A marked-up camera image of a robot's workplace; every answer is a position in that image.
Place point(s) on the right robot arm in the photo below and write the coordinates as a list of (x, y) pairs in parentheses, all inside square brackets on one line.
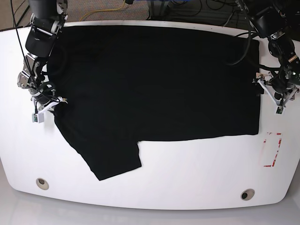
[(46, 22)]

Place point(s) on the red tape rectangle marking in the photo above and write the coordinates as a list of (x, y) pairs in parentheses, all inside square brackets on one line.
[(270, 149)]

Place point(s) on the right table grommet hole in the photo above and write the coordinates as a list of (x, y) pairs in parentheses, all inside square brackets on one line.
[(247, 194)]

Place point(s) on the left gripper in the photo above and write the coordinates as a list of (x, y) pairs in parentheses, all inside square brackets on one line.
[(280, 96)]

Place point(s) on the table grommet hole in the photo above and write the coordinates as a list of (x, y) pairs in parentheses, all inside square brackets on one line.
[(247, 194), (42, 184)]

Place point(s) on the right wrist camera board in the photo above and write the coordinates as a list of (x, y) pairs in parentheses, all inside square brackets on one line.
[(35, 118)]

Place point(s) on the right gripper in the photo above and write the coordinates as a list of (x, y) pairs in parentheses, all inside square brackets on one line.
[(45, 102)]

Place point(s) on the black t-shirt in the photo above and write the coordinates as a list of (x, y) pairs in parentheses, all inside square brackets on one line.
[(126, 84)]

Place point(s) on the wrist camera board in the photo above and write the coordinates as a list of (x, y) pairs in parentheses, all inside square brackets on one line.
[(280, 110), (35, 118)]

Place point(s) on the left table grommet hole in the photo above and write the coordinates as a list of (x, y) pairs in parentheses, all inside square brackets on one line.
[(42, 184)]

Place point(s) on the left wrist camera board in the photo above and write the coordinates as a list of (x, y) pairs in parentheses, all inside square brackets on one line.
[(280, 110)]

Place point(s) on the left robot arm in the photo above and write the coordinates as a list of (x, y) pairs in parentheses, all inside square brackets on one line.
[(273, 20)]

